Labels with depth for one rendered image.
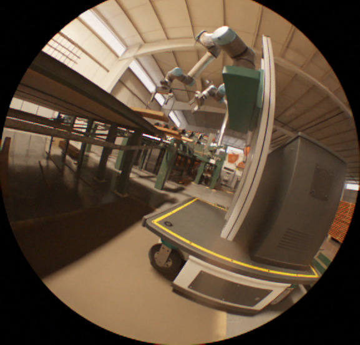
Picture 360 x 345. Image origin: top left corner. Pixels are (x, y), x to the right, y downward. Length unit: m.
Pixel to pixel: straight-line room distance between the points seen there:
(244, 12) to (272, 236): 6.65
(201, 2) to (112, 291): 7.07
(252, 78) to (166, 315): 0.99
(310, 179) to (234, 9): 6.41
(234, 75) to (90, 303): 1.04
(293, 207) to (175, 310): 0.62
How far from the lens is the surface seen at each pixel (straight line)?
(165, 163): 2.00
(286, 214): 0.51
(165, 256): 0.62
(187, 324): 0.65
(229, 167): 5.07
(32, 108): 6.16
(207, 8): 6.65
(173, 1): 6.84
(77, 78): 0.70
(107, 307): 0.61
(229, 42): 0.65
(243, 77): 0.55
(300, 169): 0.51
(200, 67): 1.09
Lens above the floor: 0.60
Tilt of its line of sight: 3 degrees down
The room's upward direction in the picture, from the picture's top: 19 degrees clockwise
